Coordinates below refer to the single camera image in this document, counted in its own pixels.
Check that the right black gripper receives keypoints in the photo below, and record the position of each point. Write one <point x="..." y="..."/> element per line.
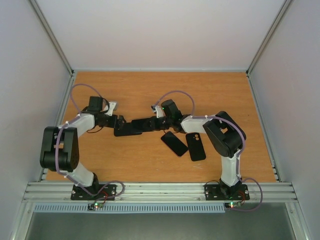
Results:
<point x="151" y="123"/>

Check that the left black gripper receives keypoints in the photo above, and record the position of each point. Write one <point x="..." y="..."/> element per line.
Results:
<point x="114" y="123"/>

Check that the dark green phone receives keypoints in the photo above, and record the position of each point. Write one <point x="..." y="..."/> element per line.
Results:
<point x="142" y="125"/>

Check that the black phone case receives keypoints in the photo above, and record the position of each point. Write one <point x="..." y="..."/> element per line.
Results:
<point x="126" y="129"/>
<point x="195" y="147"/>

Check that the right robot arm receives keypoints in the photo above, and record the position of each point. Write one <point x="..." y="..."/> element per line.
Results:
<point x="227" y="138"/>

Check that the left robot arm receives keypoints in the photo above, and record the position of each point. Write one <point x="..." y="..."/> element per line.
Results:
<point x="60" y="151"/>

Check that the pink phone black screen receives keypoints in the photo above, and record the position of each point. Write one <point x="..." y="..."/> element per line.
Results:
<point x="174" y="144"/>

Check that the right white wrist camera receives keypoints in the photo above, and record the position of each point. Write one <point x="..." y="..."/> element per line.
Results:
<point x="158" y="111"/>

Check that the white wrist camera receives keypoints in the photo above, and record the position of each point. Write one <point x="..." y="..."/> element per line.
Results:
<point x="110" y="108"/>
<point x="158" y="111"/>

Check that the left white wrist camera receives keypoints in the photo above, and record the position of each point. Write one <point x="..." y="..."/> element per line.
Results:
<point x="110" y="108"/>

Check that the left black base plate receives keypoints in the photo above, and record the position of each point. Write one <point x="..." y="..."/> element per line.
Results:
<point x="109" y="191"/>

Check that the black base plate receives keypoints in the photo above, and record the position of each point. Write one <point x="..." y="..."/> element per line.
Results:
<point x="109" y="191"/>
<point x="212" y="192"/>

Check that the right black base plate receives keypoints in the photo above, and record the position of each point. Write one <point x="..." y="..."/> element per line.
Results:
<point x="212" y="192"/>

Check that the aluminium front rail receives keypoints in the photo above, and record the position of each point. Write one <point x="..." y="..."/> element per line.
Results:
<point x="143" y="192"/>

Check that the grey slotted cable duct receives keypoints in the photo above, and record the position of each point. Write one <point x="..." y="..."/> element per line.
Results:
<point x="130" y="208"/>

